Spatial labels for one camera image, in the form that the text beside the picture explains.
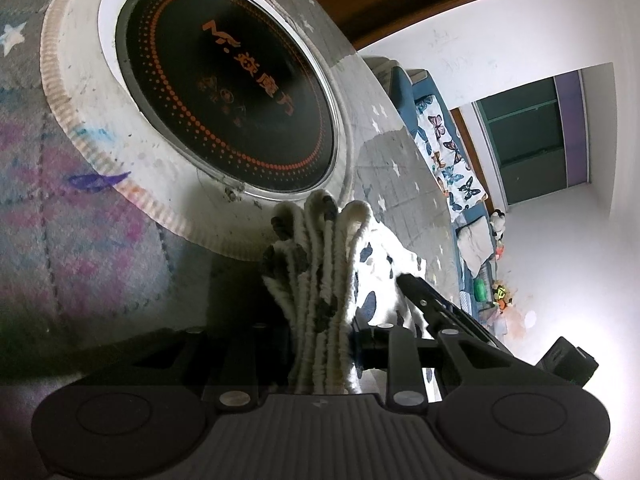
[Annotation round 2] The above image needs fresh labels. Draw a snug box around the green toy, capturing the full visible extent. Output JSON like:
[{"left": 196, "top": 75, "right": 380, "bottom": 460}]
[{"left": 473, "top": 278, "right": 491, "bottom": 304}]

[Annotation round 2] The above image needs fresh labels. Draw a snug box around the grey star quilted table cover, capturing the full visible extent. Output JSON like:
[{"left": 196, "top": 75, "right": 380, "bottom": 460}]
[{"left": 0, "top": 0, "right": 464, "bottom": 480}]

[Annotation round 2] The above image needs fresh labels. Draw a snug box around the panda plush toy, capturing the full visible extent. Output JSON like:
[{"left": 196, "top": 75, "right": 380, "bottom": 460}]
[{"left": 489, "top": 209, "right": 506, "bottom": 242}]

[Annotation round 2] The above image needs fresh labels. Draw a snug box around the butterfly print pillow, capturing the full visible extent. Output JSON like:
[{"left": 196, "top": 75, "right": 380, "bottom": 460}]
[{"left": 414, "top": 94, "right": 486, "bottom": 221}]

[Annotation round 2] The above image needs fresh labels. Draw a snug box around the blue sofa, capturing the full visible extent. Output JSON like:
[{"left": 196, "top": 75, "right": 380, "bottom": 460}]
[{"left": 364, "top": 56, "right": 497, "bottom": 318}]

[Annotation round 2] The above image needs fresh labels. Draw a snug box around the round induction cooktop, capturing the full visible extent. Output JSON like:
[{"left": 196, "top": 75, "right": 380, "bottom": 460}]
[{"left": 116, "top": 0, "right": 335, "bottom": 193}]

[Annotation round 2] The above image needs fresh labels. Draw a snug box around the green window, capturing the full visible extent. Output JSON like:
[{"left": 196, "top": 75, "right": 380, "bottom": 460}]
[{"left": 476, "top": 78, "right": 567, "bottom": 205}]

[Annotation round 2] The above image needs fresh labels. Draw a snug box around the grey cushion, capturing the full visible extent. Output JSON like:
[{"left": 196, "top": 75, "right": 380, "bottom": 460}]
[{"left": 457, "top": 217, "right": 495, "bottom": 278}]

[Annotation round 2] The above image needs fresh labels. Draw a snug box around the white polka dot garment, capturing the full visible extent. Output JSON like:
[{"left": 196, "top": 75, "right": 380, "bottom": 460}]
[{"left": 262, "top": 191, "right": 427, "bottom": 394}]

